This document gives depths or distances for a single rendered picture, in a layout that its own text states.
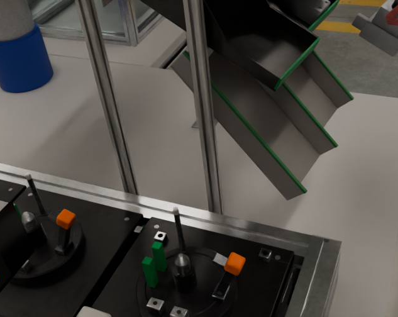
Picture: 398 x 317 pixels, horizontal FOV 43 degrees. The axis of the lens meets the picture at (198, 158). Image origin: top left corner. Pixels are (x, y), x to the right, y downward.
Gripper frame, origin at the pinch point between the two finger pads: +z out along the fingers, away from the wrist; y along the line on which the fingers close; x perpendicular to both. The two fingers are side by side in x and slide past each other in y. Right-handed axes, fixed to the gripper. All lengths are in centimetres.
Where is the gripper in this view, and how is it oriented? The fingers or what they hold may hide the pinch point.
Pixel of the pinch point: (397, 12)
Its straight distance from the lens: 84.7
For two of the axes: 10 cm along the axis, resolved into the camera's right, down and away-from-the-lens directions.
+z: -6.7, 1.2, 7.3
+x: 4.7, 8.3, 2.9
